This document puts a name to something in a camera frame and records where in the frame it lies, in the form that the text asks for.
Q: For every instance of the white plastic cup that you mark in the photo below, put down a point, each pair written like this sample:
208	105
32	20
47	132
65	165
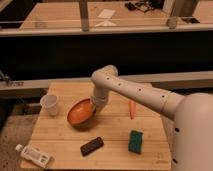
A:
49	103

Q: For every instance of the grey metal post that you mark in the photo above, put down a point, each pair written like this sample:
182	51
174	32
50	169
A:
175	7
83	7

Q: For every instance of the orange ceramic bowl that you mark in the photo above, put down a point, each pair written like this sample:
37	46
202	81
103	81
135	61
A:
81	112

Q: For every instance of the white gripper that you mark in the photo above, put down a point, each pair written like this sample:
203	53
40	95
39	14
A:
98	103

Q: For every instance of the metal clamp on rail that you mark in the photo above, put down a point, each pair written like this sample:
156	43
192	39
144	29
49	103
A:
9	82

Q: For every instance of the green sponge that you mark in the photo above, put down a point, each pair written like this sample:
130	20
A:
135	141

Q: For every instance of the white tube bottle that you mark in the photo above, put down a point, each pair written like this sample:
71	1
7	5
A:
34	155

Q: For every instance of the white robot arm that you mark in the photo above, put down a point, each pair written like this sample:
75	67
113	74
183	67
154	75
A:
192	115

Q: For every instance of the white paper sheet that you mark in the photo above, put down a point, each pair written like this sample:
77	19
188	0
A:
106	14

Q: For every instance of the grey metal post right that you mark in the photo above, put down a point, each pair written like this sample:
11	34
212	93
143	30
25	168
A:
175	7

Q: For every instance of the black rectangular block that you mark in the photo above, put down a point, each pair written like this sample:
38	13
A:
91	146

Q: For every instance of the orange carrot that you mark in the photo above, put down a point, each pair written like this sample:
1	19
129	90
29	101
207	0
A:
132	109

